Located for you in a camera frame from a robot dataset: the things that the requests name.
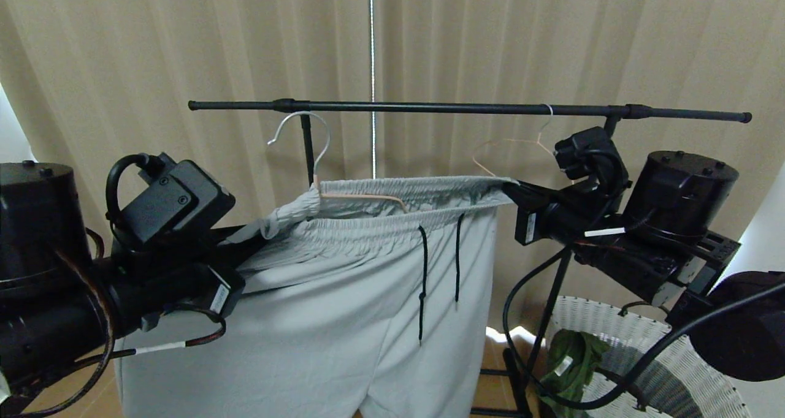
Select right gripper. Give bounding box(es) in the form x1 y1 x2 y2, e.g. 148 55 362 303
514 187 676 310

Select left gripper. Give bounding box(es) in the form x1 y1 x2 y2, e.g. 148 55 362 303
0 262 247 395

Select pale grey shorts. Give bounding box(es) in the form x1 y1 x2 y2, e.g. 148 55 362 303
113 176 519 418

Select pink clothes hanger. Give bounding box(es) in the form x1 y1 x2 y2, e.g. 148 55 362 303
267 112 408 213
472 105 574 180

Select black clothes rack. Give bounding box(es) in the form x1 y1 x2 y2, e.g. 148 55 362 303
187 98 753 418

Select white laundry basket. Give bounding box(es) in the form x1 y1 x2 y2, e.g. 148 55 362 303
543 295 752 418

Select green garment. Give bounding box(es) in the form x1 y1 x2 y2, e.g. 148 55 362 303
540 329 611 418

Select beige curtain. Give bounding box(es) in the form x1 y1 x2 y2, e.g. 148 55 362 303
0 0 785 345

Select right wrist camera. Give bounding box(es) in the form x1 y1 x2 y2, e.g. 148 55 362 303
553 127 631 192

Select black cable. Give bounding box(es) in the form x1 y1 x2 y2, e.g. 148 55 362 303
503 150 785 411
105 153 166 241

